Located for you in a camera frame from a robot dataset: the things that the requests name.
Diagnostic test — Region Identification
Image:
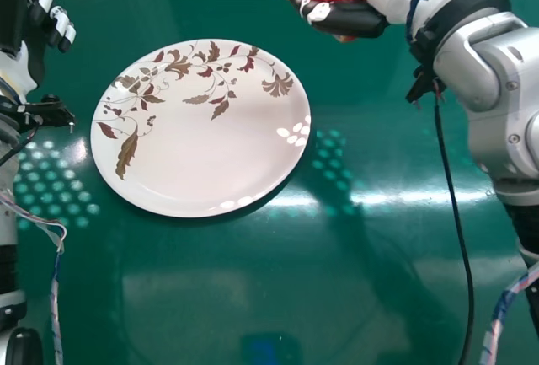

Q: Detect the blue and white wire bundle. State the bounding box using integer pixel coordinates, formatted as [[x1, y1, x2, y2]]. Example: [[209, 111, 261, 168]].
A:
[[478, 261, 539, 365], [0, 187, 68, 365]]

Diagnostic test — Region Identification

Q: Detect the black cable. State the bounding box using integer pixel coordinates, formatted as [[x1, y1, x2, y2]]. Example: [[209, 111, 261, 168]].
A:
[[431, 94, 475, 365]]

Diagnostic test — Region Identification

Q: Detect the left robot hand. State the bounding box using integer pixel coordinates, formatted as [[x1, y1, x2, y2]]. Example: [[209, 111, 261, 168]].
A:
[[0, 0, 92, 135]]

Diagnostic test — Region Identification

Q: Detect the plate with brown leaf pattern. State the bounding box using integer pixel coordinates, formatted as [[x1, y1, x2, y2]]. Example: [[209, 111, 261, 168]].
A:
[[90, 38, 312, 218]]

